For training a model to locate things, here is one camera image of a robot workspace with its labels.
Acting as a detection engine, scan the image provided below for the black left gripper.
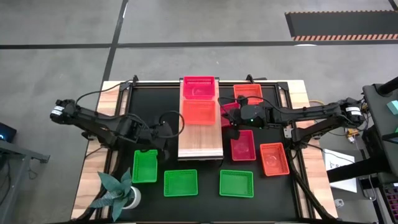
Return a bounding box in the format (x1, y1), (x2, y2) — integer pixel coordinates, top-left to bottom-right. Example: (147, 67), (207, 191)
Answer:
(149, 121), (174, 161)

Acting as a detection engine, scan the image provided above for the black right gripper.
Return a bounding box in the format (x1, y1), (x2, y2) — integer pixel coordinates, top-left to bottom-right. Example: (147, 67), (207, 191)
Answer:
(231, 104), (269, 129)

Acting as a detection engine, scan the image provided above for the green plastic basket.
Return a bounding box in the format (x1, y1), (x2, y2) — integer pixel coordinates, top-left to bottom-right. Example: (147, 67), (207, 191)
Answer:
(163, 169), (199, 197)
(219, 169), (254, 198)
(132, 149), (159, 184)

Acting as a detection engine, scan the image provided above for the orange plastic basket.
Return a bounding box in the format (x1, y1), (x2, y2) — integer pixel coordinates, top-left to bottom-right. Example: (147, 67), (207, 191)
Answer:
(233, 83), (264, 106)
(182, 99), (216, 126)
(259, 142), (290, 177)

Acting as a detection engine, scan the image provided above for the potted plant white pot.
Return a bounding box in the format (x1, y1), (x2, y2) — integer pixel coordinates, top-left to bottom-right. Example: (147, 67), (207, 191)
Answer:
(88, 167), (142, 222)

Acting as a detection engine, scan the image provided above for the black table mat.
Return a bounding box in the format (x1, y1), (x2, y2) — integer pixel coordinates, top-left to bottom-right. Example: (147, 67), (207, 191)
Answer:
(124, 85), (299, 222)

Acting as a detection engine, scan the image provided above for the white paper sign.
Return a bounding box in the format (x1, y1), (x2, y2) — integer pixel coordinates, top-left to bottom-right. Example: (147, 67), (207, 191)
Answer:
(322, 148), (358, 194)

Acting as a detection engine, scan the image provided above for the hazard-striped black floor mat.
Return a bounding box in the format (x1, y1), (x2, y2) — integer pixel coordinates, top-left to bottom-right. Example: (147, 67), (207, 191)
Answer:
(285, 10), (398, 42)

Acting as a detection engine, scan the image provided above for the gray equipment cart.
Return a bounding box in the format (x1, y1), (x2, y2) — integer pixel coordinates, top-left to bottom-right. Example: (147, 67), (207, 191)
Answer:
(326, 76), (398, 187)

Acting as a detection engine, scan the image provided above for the gray metal desk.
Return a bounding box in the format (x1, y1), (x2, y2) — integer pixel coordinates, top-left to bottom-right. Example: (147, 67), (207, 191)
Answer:
(0, 139), (50, 218)

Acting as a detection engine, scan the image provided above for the dark laptop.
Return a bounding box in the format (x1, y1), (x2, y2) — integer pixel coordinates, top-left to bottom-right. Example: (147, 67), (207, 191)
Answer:
(0, 122), (17, 143)

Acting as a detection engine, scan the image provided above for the teal block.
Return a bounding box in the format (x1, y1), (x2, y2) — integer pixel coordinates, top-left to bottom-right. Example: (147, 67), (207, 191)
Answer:
(386, 100), (398, 115)

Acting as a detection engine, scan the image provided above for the backlit keyboard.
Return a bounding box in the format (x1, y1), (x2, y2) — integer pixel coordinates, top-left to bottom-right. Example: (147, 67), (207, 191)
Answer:
(382, 183), (398, 220)

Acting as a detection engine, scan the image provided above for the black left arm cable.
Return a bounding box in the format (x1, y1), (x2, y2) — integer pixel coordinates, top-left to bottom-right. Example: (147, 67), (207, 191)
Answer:
(74, 79), (186, 139)

